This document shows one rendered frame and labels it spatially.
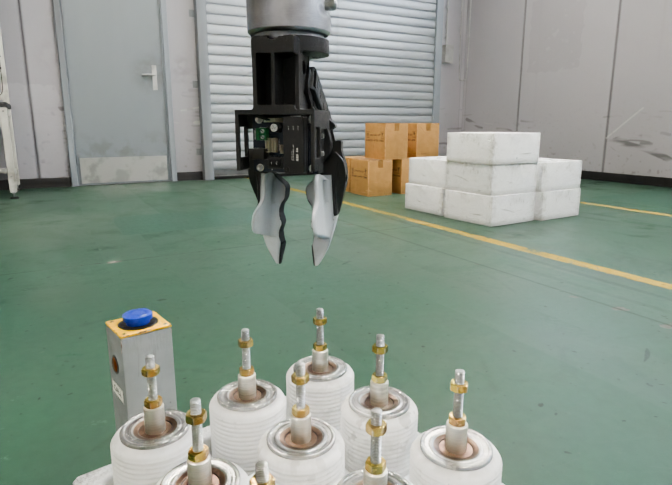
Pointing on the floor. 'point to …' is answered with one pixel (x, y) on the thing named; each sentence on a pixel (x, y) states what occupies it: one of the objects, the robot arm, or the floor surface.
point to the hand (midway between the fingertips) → (299, 249)
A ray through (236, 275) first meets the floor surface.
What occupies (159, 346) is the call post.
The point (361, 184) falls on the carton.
